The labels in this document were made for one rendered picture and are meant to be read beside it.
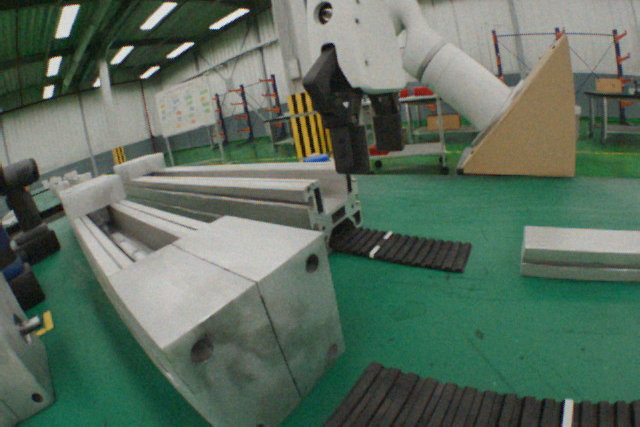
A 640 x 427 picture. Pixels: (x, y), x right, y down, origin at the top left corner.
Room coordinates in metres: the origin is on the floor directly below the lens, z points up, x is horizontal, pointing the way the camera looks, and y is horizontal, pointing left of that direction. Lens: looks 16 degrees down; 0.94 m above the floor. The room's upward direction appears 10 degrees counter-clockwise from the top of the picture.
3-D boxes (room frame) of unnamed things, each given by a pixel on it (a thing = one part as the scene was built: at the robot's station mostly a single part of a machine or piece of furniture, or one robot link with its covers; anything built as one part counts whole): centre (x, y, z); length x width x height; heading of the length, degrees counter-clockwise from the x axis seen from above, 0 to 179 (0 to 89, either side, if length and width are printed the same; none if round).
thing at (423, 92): (3.23, -1.04, 0.50); 1.03 x 0.55 x 1.01; 66
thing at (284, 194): (0.56, 0.30, 0.82); 0.80 x 0.10 x 0.09; 51
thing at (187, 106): (5.71, 2.43, 0.97); 1.51 x 0.50 x 1.95; 74
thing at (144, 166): (0.71, 0.49, 0.87); 0.16 x 0.11 x 0.07; 51
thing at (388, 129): (0.31, -0.09, 0.91); 0.03 x 0.03 x 0.07; 51
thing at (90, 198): (0.41, 0.42, 0.87); 0.16 x 0.11 x 0.07; 51
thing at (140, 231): (0.41, 0.42, 0.82); 0.80 x 0.10 x 0.09; 51
